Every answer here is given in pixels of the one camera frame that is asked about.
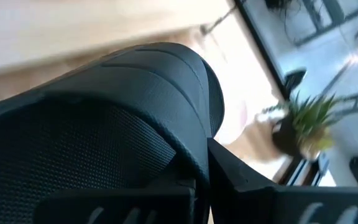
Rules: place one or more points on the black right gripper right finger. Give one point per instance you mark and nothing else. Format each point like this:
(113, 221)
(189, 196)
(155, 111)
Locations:
(259, 205)

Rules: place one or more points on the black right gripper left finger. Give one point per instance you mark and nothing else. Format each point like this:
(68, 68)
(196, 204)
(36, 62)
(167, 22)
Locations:
(120, 208)

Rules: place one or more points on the black slide sandal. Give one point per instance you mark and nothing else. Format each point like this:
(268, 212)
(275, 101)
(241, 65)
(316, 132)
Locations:
(104, 124)

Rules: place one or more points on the pink slide sandal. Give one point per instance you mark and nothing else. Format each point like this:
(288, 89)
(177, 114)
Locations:
(235, 93)

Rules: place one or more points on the small green potted plant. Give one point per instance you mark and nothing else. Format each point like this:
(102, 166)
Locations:
(303, 124)

